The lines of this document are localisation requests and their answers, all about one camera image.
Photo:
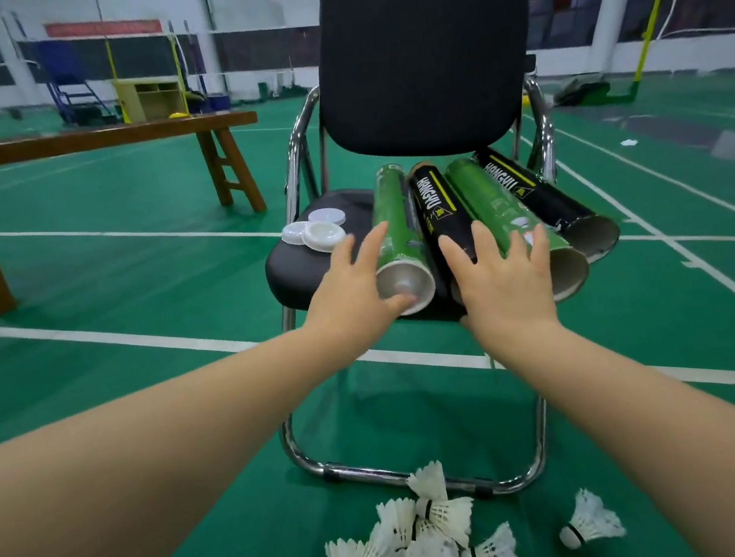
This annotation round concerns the white plastic tube lid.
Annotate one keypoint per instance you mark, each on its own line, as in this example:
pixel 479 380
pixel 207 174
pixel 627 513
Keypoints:
pixel 293 233
pixel 327 215
pixel 323 236

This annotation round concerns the single white feather shuttlecock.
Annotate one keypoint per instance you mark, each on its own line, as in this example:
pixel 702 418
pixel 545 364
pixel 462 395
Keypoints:
pixel 587 523

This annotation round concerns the yellow wooden cabinet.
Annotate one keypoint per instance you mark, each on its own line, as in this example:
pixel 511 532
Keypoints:
pixel 148 98

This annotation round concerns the black chrome-framed chair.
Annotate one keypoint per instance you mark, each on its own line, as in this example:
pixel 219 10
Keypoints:
pixel 427 50

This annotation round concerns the long red wall banner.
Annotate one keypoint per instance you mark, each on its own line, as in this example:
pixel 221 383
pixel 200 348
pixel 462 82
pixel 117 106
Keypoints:
pixel 104 28

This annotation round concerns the person's right forearm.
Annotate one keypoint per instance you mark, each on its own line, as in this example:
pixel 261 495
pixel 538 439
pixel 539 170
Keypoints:
pixel 657 440

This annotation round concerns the black shuttlecock tube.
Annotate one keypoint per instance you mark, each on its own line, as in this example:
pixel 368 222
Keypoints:
pixel 442 207
pixel 554 204

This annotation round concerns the person's left thumb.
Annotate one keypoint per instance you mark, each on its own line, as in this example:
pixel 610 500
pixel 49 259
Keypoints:
pixel 400 304

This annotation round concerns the person's left middle finger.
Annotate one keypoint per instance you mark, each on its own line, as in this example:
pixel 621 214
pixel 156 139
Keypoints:
pixel 343 256

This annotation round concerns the person's right middle finger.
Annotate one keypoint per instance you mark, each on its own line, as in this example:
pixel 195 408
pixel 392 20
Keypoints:
pixel 538 247

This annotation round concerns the blue bin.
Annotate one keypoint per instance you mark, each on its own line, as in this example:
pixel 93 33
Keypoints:
pixel 219 101

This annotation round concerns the person's left forearm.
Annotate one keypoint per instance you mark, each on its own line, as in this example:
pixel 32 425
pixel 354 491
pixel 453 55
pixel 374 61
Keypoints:
pixel 164 470

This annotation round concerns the blue umpire chair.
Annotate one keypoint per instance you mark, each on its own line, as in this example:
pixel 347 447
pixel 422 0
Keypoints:
pixel 70 74

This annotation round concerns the green shuttlecock tube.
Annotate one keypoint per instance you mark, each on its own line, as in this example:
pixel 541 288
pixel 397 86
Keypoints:
pixel 394 219
pixel 490 198

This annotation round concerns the brown wooden bench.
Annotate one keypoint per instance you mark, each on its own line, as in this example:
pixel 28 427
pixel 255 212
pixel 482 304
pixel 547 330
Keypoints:
pixel 61 144

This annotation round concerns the person's right thumb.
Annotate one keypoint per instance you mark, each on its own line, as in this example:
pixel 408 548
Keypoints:
pixel 457 255

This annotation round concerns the white paper scrap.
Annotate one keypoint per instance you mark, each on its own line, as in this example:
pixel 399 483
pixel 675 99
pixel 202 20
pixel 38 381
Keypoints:
pixel 628 142

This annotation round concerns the pile of white shuttlecocks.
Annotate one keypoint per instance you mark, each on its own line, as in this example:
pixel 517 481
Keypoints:
pixel 431 545

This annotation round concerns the yellow net post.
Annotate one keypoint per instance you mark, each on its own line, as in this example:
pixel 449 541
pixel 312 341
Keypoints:
pixel 649 31
pixel 178 72

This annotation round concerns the dark bag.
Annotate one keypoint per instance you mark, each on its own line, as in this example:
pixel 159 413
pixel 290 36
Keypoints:
pixel 581 92

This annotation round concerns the person's left hand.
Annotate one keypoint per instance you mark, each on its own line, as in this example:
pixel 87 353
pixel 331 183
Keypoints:
pixel 344 304

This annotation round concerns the badminton net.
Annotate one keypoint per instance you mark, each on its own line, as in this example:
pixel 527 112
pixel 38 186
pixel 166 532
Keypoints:
pixel 706 5

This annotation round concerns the person's right hand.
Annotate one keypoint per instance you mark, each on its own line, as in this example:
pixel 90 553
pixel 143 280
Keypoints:
pixel 508 298

